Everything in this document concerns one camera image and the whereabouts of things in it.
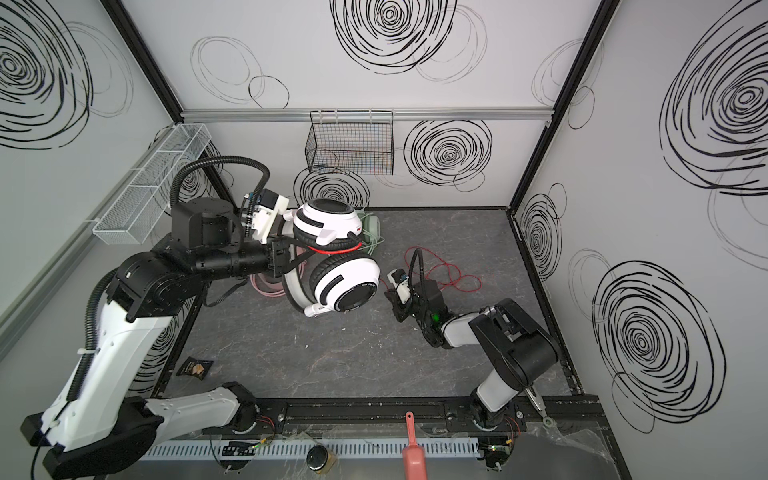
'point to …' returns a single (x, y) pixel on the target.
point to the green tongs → (538, 403)
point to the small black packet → (196, 368)
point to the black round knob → (316, 457)
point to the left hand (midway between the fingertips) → (315, 251)
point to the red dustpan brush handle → (413, 458)
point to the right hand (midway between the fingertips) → (385, 293)
